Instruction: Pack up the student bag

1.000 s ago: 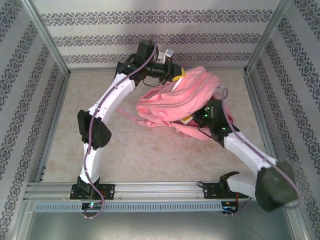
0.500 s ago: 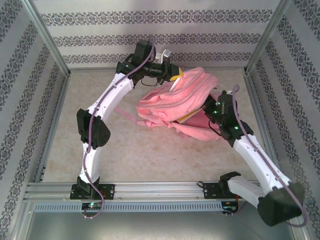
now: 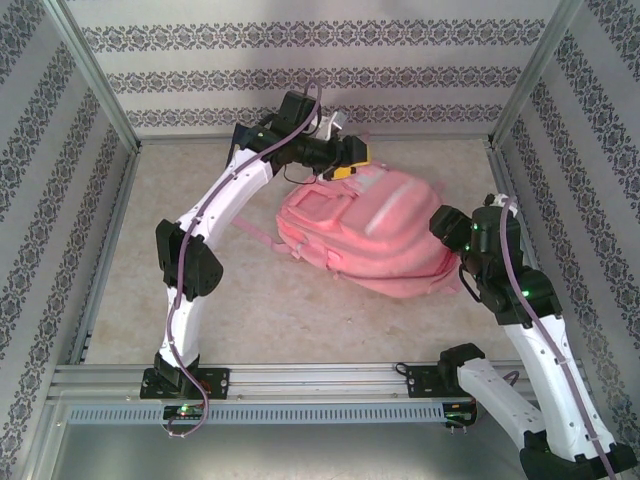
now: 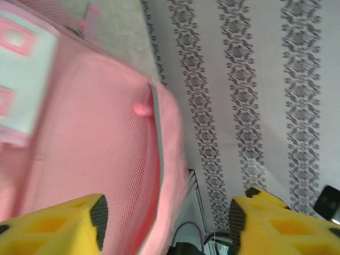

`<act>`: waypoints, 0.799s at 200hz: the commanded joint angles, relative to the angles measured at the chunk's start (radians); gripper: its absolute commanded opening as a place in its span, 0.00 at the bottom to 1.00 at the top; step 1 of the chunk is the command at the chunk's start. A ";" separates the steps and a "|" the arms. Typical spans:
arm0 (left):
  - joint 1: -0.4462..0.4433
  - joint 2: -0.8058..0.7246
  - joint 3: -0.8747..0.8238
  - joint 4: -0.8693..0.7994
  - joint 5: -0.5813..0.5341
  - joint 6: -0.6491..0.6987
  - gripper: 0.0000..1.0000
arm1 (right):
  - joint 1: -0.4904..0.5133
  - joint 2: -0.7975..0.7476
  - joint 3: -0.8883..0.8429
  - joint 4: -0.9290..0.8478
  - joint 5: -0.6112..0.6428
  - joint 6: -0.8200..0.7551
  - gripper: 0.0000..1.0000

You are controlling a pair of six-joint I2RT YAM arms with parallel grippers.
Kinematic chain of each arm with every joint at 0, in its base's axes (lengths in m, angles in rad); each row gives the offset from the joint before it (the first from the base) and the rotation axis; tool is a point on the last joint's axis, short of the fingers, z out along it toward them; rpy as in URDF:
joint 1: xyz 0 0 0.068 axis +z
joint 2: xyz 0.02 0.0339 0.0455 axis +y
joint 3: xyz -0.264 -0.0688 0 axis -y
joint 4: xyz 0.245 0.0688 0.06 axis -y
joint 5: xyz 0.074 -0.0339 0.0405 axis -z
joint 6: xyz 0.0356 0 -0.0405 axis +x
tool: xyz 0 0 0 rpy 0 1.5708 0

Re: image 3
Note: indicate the aluminium corner post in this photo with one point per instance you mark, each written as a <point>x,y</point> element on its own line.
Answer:
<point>531,75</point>
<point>100,85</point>

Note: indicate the aluminium rear rail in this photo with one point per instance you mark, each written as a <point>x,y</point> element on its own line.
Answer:
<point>470,138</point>

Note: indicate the aluminium left side rail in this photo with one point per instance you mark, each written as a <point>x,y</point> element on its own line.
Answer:
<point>82,345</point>

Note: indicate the grey metal sheet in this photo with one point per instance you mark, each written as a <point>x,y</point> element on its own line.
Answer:
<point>320,455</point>

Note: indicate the left controller board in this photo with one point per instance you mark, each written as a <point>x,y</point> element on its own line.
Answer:
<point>184,411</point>

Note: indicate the controller board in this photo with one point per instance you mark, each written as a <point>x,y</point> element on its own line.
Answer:
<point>184,411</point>
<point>457,414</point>

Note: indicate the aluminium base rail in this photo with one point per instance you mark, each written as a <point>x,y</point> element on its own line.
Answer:
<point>320,380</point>

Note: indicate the aluminium right side rail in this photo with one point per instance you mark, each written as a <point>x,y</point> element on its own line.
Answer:
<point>500,165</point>

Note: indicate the right controller board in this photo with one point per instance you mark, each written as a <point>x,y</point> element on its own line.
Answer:
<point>457,414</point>

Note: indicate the aluminium right corner post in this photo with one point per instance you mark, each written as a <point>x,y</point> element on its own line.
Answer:
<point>531,75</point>

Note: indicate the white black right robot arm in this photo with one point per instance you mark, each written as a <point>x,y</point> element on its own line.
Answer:
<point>550,390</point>

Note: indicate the pink backpack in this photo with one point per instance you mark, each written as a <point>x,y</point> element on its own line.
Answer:
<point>380,240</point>

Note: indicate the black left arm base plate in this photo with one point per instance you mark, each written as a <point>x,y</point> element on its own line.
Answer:
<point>215,382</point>

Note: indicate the aluminium left corner post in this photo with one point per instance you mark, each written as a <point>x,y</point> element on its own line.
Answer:
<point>100,85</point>

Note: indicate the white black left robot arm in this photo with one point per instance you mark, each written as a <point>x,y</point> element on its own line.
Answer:
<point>190,260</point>

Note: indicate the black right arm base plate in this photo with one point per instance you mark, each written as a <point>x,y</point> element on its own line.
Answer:
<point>422,382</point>

